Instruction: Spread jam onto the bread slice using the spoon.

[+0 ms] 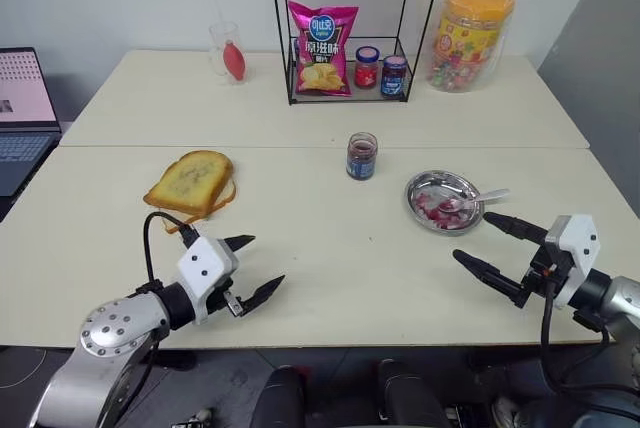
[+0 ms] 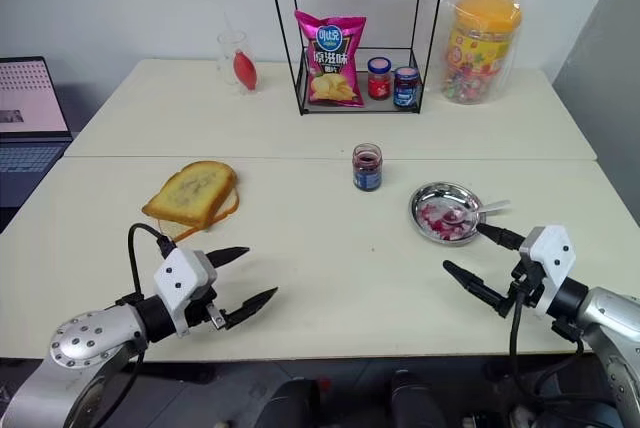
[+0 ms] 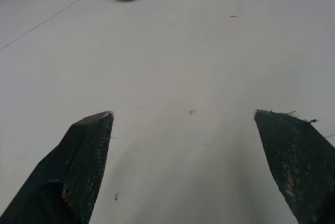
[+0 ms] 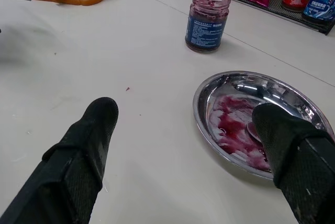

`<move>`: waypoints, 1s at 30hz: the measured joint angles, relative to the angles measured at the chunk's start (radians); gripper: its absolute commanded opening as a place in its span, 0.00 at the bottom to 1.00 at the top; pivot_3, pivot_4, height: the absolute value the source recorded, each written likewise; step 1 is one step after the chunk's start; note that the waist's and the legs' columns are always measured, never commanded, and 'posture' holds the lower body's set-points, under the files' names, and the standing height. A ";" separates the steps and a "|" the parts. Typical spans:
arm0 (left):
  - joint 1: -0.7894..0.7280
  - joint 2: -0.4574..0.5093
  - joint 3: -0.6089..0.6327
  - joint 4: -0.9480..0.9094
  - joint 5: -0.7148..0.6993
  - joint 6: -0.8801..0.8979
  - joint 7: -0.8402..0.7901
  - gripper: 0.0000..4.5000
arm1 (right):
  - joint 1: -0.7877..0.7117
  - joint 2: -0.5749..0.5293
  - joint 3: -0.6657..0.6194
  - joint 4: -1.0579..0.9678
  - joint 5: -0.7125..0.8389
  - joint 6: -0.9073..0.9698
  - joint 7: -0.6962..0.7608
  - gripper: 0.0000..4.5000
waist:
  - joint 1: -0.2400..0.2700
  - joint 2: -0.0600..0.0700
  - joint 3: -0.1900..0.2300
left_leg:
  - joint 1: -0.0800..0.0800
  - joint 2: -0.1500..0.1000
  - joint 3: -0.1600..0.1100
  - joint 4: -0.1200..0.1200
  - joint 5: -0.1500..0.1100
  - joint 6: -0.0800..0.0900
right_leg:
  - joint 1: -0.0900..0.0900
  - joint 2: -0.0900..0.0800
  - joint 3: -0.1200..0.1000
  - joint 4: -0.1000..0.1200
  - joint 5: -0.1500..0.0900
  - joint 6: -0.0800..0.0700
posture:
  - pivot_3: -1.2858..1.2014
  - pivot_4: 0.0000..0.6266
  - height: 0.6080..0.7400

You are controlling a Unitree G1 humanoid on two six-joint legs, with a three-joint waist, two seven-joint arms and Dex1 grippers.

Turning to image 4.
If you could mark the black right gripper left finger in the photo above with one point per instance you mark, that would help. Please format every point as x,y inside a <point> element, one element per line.
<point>76,161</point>

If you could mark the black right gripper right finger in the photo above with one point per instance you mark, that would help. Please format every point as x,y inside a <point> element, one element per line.
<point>293,153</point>

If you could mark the blue-label sealed jam jar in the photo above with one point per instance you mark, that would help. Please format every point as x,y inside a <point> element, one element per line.
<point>320,1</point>

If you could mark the open blue-label jam jar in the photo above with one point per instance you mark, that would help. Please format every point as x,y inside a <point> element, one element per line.
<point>206,22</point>

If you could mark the steel spoon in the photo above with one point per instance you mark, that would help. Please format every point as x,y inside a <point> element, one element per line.
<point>253,131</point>

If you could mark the round steel plate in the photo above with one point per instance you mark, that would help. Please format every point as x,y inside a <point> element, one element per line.
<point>235,103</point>

